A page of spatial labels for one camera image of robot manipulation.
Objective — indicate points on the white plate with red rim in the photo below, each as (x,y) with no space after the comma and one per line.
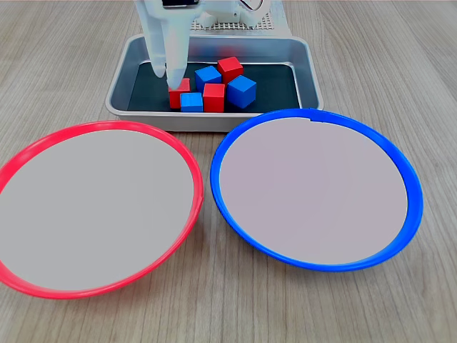
(96,211)

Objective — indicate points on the pale perforated base plate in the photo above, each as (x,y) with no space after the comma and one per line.
(264,25)

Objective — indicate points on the small red cube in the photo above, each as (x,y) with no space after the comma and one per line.
(213,98)
(175,98)
(230,68)

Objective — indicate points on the steel tray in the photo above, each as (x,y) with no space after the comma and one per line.
(121,85)

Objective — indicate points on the black tray mat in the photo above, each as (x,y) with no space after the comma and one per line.
(150,93)

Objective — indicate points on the small blue cube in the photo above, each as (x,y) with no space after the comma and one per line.
(242,92)
(208,76)
(191,103)

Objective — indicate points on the white plate with blue rim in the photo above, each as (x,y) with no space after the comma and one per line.
(314,193)

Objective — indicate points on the translucent masking tape strip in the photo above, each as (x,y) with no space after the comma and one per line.
(282,18)

